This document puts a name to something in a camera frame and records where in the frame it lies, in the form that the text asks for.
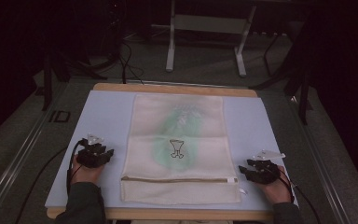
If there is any black metal stand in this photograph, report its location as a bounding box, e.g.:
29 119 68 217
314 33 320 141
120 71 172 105
251 17 314 126

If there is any white mesh laundry bag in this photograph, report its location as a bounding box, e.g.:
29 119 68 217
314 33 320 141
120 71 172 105
119 93 249 206

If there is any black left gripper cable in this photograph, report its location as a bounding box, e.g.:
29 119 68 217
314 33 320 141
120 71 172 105
13 139 89 224

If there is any metal floor rail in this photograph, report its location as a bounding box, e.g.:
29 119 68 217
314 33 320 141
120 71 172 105
287 94 353 224
0 92 63 224

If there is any black floor cable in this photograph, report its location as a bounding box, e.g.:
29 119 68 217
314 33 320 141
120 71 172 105
117 41 145 86

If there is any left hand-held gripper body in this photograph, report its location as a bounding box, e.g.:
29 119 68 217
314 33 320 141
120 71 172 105
76 133 107 170

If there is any wooden table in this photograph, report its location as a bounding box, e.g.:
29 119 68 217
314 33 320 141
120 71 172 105
46 82 275 222

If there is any person's right hand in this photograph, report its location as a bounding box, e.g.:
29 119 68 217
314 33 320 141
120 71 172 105
256 165 295 205

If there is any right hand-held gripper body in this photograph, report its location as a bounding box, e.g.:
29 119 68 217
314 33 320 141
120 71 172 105
246 149 287 185

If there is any black floor bracket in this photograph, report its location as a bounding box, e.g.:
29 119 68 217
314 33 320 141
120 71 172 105
48 109 72 124

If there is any black tripod stand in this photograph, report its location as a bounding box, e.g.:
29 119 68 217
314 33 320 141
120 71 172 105
40 0 129 112

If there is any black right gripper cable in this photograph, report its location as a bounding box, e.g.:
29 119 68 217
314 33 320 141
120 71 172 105
276 167 322 224

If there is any green cloth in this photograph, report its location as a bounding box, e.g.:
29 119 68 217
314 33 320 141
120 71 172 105
152 101 204 172

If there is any person's left hand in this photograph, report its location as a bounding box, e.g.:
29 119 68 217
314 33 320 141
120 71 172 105
69 154 105 187

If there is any light blue table mat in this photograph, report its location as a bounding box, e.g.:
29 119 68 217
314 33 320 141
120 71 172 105
44 90 299 210

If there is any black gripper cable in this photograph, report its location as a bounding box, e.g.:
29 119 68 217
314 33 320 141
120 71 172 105
13 139 89 224
276 167 322 224

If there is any white metal stand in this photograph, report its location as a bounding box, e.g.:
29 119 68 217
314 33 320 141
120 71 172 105
150 0 257 78

